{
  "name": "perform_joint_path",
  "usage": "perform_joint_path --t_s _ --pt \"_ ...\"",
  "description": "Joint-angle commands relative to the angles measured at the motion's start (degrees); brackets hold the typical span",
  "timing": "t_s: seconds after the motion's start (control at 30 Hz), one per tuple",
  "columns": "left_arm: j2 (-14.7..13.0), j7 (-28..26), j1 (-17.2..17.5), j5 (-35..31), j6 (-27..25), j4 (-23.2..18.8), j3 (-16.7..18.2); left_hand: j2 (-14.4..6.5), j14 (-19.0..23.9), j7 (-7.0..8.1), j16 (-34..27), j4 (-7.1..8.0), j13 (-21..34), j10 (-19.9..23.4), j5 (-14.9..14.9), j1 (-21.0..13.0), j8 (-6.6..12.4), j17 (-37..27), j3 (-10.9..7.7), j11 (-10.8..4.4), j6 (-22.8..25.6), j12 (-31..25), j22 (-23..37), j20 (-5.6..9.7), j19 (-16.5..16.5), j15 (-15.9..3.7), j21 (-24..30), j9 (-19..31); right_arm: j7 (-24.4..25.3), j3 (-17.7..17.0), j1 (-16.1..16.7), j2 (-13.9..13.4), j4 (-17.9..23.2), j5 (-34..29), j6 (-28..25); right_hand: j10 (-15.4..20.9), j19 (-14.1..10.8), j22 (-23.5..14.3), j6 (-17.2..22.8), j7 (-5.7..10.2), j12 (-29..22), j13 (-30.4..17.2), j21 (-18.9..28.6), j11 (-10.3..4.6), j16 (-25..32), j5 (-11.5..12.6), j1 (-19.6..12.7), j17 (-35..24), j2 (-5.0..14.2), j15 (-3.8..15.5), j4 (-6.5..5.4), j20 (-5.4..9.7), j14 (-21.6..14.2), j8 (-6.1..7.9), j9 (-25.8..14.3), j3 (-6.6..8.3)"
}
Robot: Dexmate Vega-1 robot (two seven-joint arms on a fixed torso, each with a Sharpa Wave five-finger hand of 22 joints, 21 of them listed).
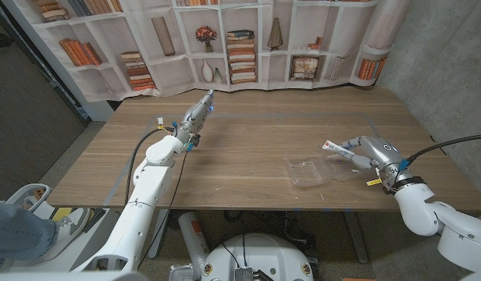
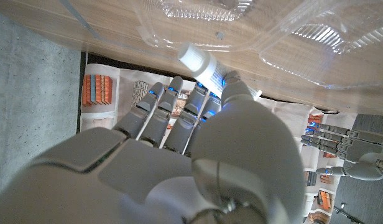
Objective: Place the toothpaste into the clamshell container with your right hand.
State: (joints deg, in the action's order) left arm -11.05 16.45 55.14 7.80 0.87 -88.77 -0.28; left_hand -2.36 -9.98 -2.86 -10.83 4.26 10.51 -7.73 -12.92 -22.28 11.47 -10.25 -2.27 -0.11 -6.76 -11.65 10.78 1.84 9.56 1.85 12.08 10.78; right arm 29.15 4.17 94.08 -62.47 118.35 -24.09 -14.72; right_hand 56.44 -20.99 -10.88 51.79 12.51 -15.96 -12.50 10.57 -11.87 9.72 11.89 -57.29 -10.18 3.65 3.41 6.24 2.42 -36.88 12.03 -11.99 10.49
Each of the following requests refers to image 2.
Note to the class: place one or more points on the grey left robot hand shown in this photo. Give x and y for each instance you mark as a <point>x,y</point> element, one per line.
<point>362,149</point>

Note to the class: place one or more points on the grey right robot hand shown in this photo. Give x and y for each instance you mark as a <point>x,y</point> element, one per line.
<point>132,180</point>

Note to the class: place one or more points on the white toothpaste tube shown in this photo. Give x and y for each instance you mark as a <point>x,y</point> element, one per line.
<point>201,63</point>

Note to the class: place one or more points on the clear plastic clamshell container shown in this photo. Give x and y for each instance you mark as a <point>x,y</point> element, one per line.
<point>272,28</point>

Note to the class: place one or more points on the printed bookshelf backdrop cloth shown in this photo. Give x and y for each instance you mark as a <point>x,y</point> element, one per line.
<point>98,118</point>

